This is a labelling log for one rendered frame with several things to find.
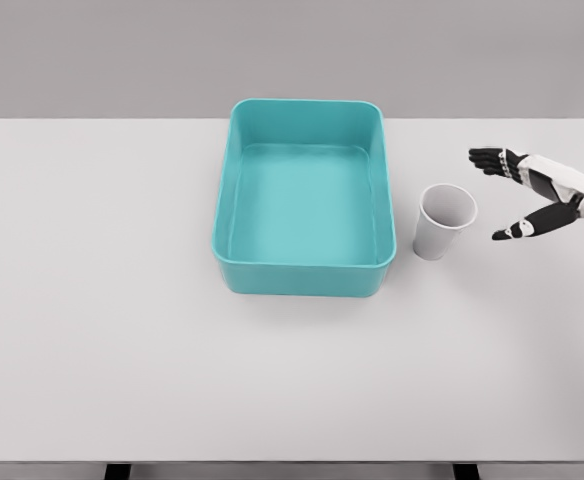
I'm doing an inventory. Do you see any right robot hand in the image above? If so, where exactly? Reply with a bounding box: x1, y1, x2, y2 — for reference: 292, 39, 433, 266
467, 146, 584, 243

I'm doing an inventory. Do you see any white paper cup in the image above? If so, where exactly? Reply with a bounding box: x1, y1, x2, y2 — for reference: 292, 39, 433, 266
412, 183, 479, 262

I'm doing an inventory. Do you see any teal plastic basket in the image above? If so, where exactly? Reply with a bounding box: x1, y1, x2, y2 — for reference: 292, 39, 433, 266
211, 98, 400, 299

